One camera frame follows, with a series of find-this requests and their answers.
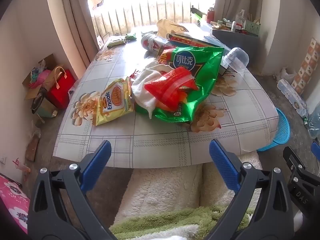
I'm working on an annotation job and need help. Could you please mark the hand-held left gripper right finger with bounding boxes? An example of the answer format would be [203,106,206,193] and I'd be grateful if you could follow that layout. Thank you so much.
[209,139,295,240]

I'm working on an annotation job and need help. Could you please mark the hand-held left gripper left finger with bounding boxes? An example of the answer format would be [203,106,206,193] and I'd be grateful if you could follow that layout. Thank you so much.
[27,140,112,240]

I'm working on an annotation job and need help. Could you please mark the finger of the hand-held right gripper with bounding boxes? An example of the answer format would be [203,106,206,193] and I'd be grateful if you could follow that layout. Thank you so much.
[311,141,320,162]
[282,145,320,218]

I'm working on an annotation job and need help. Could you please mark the blue plastic basket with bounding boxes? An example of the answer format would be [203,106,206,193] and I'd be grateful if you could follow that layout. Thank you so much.
[257,107,291,152]

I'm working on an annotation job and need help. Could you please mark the white cloth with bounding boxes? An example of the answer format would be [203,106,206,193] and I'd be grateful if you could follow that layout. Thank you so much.
[130,61,175,120]

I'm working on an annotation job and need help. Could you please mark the green chip bag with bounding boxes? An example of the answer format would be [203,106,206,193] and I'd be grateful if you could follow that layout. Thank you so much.
[135,46,225,123]

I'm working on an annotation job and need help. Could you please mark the red snack wrapper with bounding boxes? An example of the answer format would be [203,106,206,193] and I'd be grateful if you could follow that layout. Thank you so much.
[144,69,200,112]

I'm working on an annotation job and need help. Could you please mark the clear plastic cup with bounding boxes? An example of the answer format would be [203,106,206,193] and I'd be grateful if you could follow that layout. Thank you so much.
[221,47,250,74]

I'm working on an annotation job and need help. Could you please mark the red yellow snack packet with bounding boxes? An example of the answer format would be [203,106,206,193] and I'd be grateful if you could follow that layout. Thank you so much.
[155,47,175,64]

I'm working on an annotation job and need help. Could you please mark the red patterned box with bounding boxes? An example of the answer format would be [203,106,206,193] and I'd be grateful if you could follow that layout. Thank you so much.
[167,33,225,49]

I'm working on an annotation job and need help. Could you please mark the red white paper cup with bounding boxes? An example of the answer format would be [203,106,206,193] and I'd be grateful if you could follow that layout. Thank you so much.
[141,33,164,53]

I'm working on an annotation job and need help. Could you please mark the wrapped water jug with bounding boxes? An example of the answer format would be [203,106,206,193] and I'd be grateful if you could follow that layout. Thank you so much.
[306,104,320,138]

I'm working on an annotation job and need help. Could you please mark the toilet paper pack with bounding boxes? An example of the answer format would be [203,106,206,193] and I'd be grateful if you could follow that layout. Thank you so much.
[277,79,308,117]

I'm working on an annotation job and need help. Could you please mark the white fluffy blanket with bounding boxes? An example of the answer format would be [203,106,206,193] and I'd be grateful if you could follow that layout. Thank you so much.
[110,151,263,240]

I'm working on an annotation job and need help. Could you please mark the floral tablecloth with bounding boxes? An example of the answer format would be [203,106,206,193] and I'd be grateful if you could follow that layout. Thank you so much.
[51,22,280,169]

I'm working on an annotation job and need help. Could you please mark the small teal box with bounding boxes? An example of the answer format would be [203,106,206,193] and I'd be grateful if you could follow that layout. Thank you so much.
[31,92,59,118]

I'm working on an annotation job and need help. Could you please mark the red gift bag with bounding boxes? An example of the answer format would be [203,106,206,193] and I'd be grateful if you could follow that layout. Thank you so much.
[47,66,77,109]

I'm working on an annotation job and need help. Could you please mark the green fluffy cloth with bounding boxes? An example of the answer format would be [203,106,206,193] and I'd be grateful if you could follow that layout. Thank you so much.
[110,205,253,235]

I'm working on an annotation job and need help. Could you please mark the patterned wallpaper roll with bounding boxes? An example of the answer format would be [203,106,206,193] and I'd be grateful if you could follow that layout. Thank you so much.
[292,37,320,95]

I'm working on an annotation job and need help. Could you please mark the pink printed blanket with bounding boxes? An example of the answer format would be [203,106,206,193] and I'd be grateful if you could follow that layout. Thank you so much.
[0,172,30,234]

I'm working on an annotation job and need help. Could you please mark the brown cardboard box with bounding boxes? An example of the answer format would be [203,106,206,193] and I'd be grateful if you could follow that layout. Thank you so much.
[22,54,58,100]

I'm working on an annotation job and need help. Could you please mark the pink bag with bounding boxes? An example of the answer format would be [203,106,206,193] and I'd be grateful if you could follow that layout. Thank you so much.
[29,70,52,88]

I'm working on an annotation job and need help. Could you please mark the pale green packet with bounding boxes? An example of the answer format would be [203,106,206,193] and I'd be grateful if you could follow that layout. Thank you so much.
[107,36,127,48]

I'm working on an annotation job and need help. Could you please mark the grey cabinet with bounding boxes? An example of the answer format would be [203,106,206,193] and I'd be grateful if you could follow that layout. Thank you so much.
[212,27,259,44]

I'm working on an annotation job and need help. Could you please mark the green storage basket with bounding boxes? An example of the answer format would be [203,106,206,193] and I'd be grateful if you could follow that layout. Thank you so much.
[244,15,261,37]

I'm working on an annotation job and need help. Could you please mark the beige curtain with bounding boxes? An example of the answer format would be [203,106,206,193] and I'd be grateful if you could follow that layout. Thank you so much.
[45,0,98,68]
[214,0,240,23]

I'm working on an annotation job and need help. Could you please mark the small white plastic bag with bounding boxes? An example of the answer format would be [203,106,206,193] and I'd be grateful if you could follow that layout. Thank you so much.
[235,10,247,24]

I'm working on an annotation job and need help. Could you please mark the window railing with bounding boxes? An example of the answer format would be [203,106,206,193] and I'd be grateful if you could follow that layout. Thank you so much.
[91,2,200,37]

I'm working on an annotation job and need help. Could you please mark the green black tool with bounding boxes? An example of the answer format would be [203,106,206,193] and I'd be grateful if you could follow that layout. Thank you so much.
[190,5,208,28]

